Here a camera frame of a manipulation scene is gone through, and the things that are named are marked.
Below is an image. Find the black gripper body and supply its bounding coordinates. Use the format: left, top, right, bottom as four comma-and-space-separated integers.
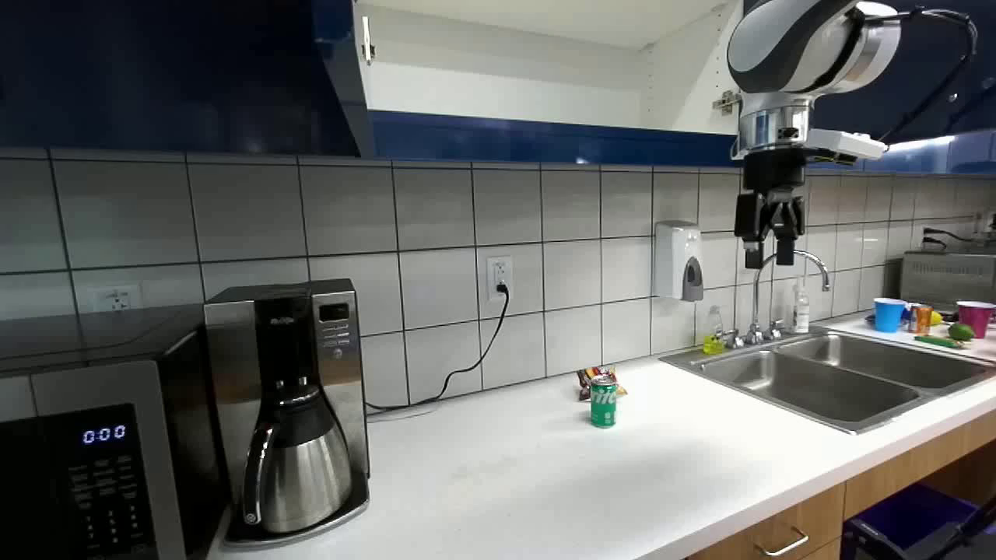
730, 147, 812, 242

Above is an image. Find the green soda can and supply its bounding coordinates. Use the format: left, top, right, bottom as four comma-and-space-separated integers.
589, 377, 621, 429

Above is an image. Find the metal cabinet hinge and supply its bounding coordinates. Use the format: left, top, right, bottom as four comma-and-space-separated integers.
710, 87, 747, 119

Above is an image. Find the blue glossy cabinet door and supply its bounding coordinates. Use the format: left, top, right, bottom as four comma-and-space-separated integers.
806, 0, 996, 149

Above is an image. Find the blue open cabinet door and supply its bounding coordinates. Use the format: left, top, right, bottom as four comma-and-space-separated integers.
309, 0, 378, 159

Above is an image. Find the chrome gooseneck faucet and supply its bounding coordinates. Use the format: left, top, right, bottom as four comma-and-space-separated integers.
723, 245, 833, 352

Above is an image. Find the clear dish soap bottle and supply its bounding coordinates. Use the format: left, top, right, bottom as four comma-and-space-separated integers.
789, 279, 815, 335

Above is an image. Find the white soap dispenser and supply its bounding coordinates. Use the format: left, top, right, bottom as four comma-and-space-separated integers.
650, 222, 710, 304

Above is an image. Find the blue cup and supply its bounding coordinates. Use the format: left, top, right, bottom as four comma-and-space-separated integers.
871, 296, 916, 335

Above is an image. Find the stainless steel double sink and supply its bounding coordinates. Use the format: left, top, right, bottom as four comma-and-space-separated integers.
664, 328, 996, 435

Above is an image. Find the grey steel appliance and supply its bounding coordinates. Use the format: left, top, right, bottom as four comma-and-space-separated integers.
896, 225, 996, 310

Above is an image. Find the magenta cup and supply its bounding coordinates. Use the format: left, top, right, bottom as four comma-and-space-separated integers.
952, 298, 996, 341

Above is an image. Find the orange snack packet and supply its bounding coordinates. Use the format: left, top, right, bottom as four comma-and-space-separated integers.
571, 365, 620, 404

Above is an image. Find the dark blue bin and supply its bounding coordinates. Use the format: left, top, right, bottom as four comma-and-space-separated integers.
836, 480, 996, 560

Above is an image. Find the steel coffee maker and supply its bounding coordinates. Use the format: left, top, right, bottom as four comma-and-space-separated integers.
200, 278, 372, 548

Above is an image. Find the steel coffee carafe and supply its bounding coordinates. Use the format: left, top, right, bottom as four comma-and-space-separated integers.
239, 385, 357, 537

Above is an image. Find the steel microwave oven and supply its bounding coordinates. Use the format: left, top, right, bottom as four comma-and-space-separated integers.
0, 308, 226, 560

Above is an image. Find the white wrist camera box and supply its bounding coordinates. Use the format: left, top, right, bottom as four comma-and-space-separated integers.
799, 125, 891, 166

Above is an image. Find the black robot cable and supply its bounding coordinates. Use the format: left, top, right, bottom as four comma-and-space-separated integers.
880, 4, 984, 149

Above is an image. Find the white wall outlet with plug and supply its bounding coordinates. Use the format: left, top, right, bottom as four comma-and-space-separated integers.
481, 251, 518, 308

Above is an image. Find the wooden drawer with metal handle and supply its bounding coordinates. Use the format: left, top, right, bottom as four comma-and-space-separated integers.
689, 483, 848, 560

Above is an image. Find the open white-lined wall cabinet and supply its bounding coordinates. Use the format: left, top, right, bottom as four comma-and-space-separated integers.
351, 0, 751, 140

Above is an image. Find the black power cord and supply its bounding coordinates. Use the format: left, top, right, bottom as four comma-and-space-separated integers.
363, 282, 517, 416

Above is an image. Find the dark blue closed wall cabinet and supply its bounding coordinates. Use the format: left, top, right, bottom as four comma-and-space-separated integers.
0, 0, 361, 163

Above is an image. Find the white empty wall outlet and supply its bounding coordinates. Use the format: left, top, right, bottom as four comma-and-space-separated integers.
94, 282, 145, 317

